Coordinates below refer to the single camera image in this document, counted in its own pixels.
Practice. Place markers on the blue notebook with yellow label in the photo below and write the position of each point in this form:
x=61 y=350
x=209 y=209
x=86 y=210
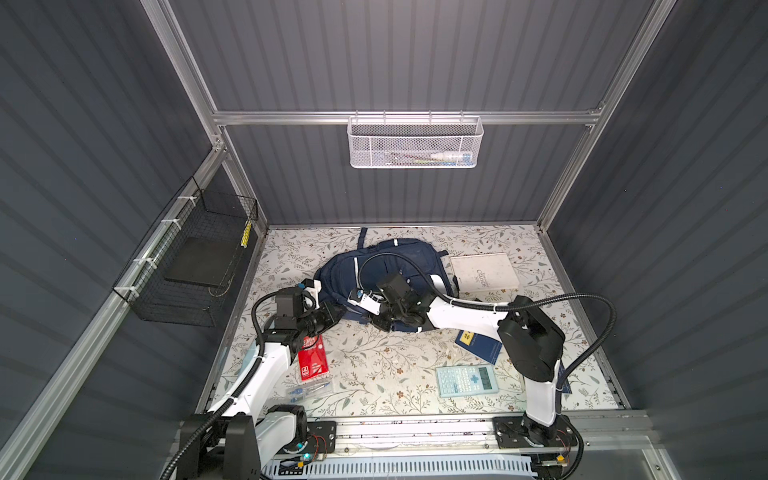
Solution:
x=485 y=348

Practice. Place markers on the white marker in basket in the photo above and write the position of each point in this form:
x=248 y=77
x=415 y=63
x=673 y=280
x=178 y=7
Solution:
x=453 y=157

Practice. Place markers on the yellow tag on basket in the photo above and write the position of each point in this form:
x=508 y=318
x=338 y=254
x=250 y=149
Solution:
x=246 y=234

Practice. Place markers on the clear plastic pen bag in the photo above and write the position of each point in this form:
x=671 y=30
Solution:
x=302 y=392

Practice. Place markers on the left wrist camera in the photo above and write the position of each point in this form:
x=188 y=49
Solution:
x=310 y=290

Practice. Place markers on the white slotted cable duct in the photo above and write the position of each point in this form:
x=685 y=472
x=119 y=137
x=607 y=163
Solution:
x=411 y=467

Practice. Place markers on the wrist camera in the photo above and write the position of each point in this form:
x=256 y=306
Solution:
x=310 y=290
x=366 y=301

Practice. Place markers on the aluminium mounting rail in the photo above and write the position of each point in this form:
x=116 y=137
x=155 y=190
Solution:
x=443 y=433

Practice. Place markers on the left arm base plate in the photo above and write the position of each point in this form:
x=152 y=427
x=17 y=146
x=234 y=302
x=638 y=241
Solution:
x=320 y=439

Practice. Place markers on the black pad in basket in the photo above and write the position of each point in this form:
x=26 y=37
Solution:
x=202 y=262

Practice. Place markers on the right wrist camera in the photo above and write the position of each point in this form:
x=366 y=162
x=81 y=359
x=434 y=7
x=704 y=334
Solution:
x=366 y=301

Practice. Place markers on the white mesh wall basket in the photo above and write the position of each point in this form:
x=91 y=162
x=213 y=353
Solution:
x=407 y=141

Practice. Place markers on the white Robinson Crusoe book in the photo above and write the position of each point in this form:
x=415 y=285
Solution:
x=485 y=272

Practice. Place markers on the black wire side basket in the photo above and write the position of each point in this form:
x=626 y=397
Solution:
x=196 y=212

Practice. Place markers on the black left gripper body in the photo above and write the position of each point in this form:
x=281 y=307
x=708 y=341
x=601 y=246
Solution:
x=319 y=319

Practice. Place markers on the light blue pouch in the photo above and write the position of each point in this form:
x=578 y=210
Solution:
x=249 y=355

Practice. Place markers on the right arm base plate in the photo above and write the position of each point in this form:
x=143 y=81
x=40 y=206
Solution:
x=517 y=432

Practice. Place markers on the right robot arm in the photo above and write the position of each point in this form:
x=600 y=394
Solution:
x=532 y=341

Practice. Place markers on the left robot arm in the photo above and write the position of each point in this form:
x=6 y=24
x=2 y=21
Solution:
x=282 y=320

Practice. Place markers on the light green calculator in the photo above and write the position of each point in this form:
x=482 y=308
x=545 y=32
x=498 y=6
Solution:
x=464 y=381

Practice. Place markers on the navy blue student backpack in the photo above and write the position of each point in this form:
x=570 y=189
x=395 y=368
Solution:
x=369 y=265

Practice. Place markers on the red card pack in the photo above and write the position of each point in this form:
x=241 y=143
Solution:
x=312 y=358

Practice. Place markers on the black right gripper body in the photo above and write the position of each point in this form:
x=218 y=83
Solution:
x=388 y=312

